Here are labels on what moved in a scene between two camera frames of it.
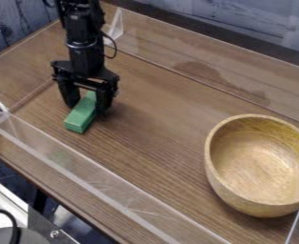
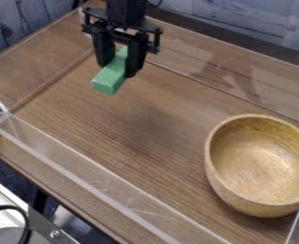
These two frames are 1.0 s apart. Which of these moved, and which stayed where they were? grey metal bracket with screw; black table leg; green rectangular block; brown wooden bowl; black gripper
Moved: green rectangular block; black gripper
Stayed: brown wooden bowl; black table leg; grey metal bracket with screw
